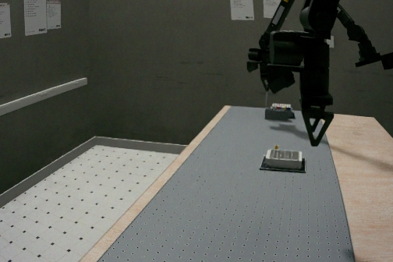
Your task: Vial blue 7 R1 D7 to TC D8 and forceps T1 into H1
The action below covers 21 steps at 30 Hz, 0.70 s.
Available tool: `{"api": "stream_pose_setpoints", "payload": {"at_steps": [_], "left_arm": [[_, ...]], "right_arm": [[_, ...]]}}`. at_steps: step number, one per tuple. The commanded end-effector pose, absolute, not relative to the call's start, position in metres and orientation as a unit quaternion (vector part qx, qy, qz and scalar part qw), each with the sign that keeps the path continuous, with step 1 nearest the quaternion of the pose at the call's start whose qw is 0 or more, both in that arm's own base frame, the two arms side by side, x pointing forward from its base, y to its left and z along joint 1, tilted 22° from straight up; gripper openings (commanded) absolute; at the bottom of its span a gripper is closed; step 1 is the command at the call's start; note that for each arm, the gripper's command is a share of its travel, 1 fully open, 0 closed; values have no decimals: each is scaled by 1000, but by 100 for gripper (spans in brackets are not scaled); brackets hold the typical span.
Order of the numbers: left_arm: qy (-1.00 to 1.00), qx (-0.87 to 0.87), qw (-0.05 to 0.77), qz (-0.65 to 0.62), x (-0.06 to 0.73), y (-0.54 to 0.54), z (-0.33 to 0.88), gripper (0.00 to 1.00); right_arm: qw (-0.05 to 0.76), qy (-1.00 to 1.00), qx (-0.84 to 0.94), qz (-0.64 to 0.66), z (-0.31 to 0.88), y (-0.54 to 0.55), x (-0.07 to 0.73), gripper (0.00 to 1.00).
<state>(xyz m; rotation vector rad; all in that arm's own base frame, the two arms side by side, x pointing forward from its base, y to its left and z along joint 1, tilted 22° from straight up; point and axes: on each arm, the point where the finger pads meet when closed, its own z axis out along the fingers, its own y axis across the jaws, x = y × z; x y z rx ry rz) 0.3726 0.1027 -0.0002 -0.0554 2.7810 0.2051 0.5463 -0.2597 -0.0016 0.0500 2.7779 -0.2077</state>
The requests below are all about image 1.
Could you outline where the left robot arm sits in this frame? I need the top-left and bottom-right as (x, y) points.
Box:
(267, 0), (340, 95)

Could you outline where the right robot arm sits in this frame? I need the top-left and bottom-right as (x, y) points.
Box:
(246, 0), (381, 73)

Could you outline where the white grid rack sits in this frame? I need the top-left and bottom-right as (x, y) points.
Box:
(265, 149), (302, 169)

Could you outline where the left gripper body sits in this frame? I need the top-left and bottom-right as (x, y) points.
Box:
(300, 68), (333, 114)

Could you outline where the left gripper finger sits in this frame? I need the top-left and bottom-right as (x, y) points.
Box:
(310, 102), (326, 132)
(302, 112), (335, 147)

